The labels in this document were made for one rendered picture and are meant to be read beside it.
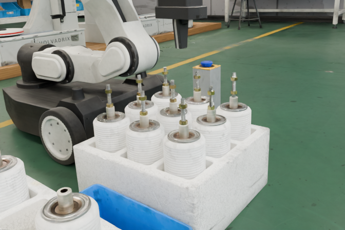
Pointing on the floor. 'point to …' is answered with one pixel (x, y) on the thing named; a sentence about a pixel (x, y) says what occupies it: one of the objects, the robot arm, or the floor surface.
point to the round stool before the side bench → (247, 10)
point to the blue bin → (130, 211)
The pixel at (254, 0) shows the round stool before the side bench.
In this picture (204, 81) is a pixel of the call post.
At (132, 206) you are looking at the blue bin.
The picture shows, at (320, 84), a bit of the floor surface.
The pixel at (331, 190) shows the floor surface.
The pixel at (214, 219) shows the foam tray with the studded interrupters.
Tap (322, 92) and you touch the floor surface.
